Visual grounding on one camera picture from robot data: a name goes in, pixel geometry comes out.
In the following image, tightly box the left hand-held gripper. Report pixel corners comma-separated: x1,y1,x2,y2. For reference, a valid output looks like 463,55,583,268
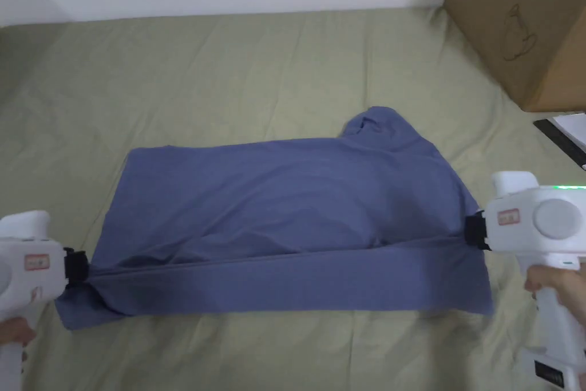
0,210,89,391

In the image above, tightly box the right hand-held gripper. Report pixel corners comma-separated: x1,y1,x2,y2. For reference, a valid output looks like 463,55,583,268
465,171,586,391

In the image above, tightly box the blue shirt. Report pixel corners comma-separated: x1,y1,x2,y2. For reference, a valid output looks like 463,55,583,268
54,106,494,331

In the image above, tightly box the person's right hand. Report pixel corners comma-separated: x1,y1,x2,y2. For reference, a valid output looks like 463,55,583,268
521,264,586,315

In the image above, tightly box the person's left hand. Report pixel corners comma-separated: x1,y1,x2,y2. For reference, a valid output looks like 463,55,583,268
0,315,37,347

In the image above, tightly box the black and white flat box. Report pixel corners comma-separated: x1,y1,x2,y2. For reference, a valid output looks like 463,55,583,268
533,111,586,172

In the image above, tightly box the brown cardboard carton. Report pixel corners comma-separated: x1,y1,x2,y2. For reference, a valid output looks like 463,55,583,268
442,0,586,113

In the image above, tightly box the bed with pale green sheet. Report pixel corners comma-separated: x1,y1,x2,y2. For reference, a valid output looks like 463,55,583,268
0,5,586,391

